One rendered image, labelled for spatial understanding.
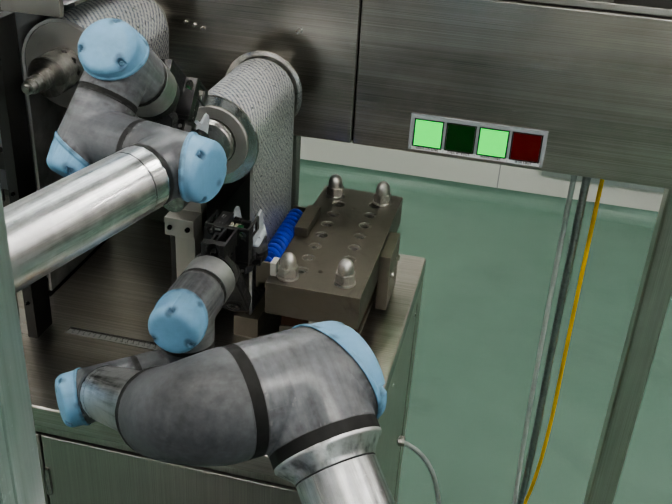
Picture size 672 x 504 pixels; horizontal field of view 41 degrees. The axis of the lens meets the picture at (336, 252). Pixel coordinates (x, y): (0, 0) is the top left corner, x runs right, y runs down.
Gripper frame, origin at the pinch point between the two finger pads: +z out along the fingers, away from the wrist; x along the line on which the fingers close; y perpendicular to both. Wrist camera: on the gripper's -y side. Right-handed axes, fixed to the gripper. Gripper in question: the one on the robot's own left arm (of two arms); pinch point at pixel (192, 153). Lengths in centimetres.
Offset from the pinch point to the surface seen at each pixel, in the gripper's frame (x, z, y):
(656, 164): -73, 32, 19
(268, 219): -8.2, 21.2, -4.1
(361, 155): 23, 279, 86
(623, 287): -99, 237, 35
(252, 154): -8.4, 3.2, 2.1
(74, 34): 21.0, -5.6, 14.5
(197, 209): -0.3, 6.9, -7.2
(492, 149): -44, 32, 18
